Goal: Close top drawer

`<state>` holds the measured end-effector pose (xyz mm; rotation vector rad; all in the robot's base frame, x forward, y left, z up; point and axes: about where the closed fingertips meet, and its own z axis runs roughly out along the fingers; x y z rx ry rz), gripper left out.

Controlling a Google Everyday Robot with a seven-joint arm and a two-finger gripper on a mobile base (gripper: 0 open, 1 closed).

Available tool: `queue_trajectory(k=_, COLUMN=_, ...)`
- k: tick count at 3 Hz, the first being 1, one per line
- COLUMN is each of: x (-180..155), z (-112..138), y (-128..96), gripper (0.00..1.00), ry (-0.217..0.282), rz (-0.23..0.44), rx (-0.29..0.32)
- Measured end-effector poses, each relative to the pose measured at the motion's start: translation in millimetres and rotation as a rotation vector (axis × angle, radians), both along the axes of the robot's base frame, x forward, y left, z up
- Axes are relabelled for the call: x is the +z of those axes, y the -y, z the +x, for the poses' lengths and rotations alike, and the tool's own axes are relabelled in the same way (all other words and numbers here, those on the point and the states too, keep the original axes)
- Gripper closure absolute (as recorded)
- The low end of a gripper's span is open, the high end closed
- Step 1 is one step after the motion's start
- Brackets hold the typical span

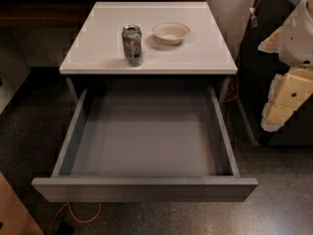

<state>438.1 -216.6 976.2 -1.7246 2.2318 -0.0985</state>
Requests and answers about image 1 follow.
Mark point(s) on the white cable connector tag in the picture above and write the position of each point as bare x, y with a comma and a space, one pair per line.
253, 18

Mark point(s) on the white paper bowl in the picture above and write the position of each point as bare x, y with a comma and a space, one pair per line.
171, 33

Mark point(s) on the wooden board corner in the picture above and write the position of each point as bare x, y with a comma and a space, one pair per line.
15, 219

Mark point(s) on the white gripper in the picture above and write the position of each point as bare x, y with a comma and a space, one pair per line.
297, 44

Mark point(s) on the black plug on floor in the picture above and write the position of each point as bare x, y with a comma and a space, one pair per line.
64, 229

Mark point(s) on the grey top drawer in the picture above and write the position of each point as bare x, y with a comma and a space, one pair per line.
146, 146

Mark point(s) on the white-top drawer cabinet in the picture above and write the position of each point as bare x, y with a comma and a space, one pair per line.
97, 49

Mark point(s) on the black cabinet at right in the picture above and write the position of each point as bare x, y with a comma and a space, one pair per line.
276, 73

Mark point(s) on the silver green drink can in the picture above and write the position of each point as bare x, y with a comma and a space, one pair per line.
132, 47

